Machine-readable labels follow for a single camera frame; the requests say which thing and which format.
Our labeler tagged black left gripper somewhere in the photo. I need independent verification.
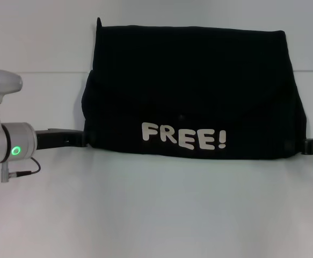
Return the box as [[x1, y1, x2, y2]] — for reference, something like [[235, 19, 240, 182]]
[[34, 128, 89, 150]]

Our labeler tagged black t-shirt with white print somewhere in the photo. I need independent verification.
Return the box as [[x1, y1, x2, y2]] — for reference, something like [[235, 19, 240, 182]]
[[81, 17, 308, 161]]

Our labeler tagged left gripper thin black cable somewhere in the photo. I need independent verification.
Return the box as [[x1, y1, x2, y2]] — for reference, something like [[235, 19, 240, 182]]
[[1, 157, 41, 183]]

